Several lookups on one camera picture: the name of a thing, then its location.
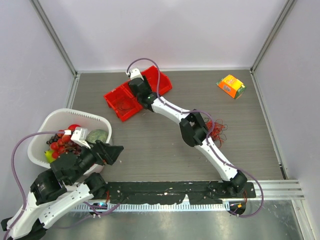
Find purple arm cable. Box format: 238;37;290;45
126;57;265;218
0;128;122;236

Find red apple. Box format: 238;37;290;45
68;124;80;131

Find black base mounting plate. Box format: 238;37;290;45
107;181;256;205

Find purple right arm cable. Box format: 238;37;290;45
126;57;265;218

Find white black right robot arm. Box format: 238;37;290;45
128;74;248;198

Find red three-compartment bin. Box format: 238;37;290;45
104;65;173;122

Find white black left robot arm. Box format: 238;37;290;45
1;140;124;240

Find orange green carton box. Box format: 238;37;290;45
216;74;246;100

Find red cable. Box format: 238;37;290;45
206;119;230;148

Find dark grape bunch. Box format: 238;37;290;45
46;134;82;155

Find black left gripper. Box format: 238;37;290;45
69;138;124;184

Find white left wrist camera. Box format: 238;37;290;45
64;127;91;149

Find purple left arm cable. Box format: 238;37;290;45
0;128;122;236

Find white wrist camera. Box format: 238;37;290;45
64;127;91;149
126;67;143;80

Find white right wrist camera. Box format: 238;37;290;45
126;67;143;80

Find yellow green pear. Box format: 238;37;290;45
44;150;59;164

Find white plastic basket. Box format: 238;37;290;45
27;108;113;169

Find green melon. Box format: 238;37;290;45
86;129;109;143

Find white slotted cable duct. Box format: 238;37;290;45
43;202;231;213

